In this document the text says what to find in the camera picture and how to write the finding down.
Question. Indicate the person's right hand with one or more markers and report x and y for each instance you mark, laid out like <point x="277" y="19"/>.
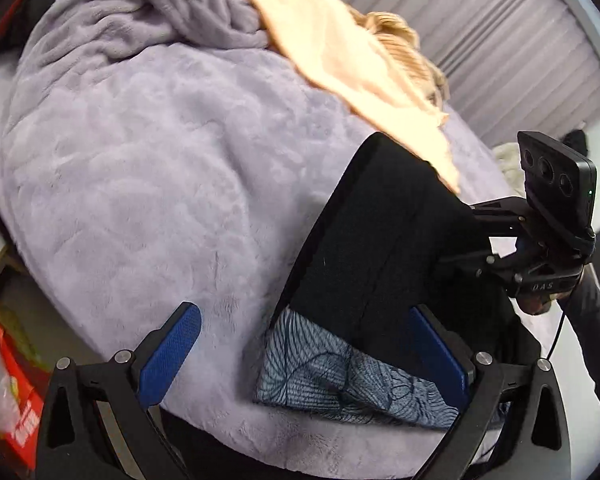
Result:
<point x="537" y="305"/>

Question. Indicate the lavender fleece blanket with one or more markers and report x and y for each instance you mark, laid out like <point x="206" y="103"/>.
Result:
<point x="130" y="185"/>

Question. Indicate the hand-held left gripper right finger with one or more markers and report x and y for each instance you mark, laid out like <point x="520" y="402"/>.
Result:
<point x="437" y="355"/>

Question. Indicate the cream fleece blanket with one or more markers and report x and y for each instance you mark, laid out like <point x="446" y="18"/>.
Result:
<point x="320" y="45"/>

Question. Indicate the cream striped shirt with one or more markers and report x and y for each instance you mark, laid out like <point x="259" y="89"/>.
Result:
<point x="395" y="35"/>

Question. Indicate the black pants with patterned lining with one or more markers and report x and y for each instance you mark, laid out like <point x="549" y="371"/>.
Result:
<point x="380" y="240"/>

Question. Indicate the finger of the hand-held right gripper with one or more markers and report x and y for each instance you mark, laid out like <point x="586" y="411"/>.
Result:
<point x="485" y="262"/>
<point x="500" y="212"/>

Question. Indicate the red plastic package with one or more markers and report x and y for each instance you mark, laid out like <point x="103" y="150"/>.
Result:
<point x="17" y="410"/>

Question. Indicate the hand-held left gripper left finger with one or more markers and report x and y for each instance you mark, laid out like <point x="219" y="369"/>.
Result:
<point x="172" y="355"/>

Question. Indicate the white curtain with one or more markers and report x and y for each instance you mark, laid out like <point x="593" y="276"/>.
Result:
<point x="505" y="50"/>

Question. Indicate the person's right forearm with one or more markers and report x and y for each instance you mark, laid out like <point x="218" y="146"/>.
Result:
<point x="595" y="320"/>

